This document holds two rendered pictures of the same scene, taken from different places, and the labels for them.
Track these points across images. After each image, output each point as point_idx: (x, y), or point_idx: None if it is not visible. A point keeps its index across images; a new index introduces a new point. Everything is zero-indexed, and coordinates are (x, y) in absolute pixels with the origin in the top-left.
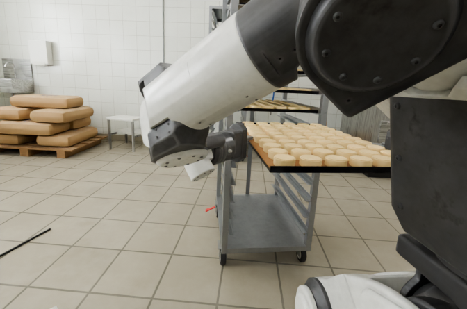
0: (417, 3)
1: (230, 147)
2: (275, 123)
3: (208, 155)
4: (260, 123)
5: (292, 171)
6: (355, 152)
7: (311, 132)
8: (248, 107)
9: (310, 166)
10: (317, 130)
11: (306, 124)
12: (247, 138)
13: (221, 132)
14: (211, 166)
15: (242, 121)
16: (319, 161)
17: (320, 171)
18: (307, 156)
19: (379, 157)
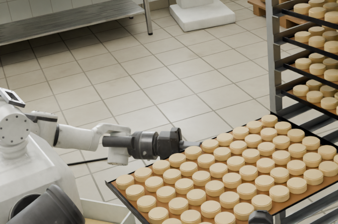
0: None
1: (145, 150)
2: (292, 133)
3: (118, 151)
4: (268, 128)
5: (112, 192)
6: (177, 208)
7: (266, 168)
8: (301, 93)
9: (118, 195)
10: (277, 169)
11: (323, 153)
12: (177, 146)
13: (147, 134)
14: (116, 160)
15: (265, 115)
16: (129, 195)
17: (122, 202)
18: (135, 188)
19: (171, 222)
